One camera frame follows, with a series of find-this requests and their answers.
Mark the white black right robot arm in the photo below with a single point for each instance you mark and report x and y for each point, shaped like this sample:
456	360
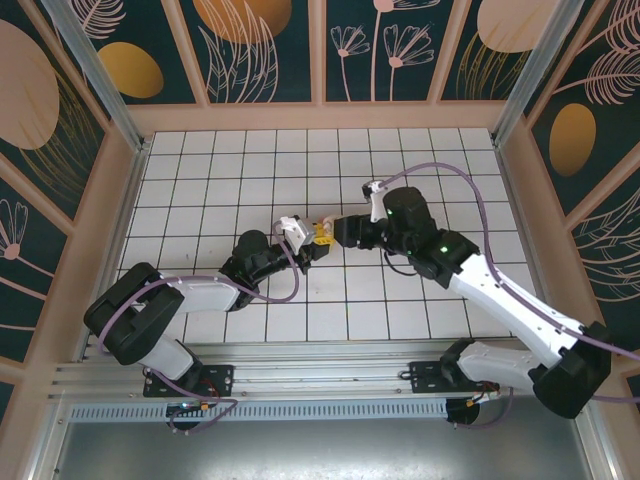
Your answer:
510	305

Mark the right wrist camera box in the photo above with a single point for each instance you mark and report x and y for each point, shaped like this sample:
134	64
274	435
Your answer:
376	205

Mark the aluminium corner post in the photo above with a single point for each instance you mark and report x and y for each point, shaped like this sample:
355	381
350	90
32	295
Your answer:
534	75
100	75

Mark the grey metal base sheet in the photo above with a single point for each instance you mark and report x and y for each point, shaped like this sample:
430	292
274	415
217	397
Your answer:
325	450

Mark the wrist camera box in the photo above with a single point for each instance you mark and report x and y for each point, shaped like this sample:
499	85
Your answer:
376	205
302	232

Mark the single flower dark wall panel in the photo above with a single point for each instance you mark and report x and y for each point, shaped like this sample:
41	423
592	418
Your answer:
20	260

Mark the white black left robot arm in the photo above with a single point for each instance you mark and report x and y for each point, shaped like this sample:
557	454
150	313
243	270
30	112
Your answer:
200	295

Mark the pink earbud charging case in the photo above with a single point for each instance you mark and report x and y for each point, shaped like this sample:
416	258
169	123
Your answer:
328	225

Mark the orange circle leaves wall panel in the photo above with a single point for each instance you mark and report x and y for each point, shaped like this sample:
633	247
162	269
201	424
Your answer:
240	50

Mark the aluminium side rail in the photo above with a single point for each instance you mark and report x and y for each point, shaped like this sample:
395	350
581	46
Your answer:
529	250
119	250

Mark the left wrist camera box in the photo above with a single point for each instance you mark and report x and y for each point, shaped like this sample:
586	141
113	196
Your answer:
302	232

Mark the pink leaf outline wall panel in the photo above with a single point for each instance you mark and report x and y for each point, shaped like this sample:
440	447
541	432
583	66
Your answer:
610	260

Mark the pale circle gold strands panel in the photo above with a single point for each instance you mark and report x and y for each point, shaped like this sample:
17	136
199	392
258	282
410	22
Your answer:
500	30

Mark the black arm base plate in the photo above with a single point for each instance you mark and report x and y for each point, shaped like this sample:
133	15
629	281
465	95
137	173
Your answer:
220	380
425	377

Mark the wide aluminium mounting rail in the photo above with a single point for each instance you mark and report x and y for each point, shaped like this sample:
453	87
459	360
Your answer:
325	370

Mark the fern and oval wall panel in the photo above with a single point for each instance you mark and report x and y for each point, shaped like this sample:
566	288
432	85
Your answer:
575	140

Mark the pale disc gold lines panel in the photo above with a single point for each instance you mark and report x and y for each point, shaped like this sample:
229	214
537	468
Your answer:
30	100

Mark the pink flowers wall panel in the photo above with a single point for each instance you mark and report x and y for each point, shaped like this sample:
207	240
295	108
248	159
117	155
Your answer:
380	50

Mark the yellow oval wall panel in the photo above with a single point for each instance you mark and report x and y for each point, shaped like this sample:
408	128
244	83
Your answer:
130	70

